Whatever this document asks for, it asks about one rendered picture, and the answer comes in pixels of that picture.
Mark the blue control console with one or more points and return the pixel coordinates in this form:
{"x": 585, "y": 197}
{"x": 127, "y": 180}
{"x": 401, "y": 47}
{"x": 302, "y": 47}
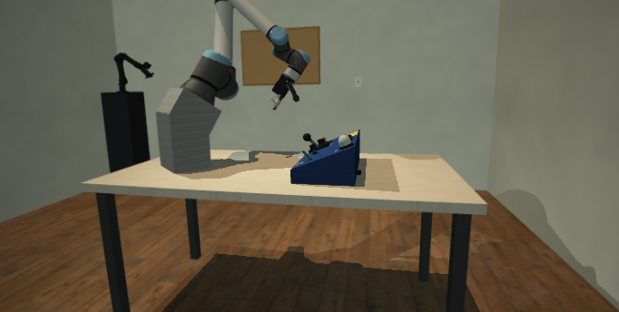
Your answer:
{"x": 329, "y": 163}

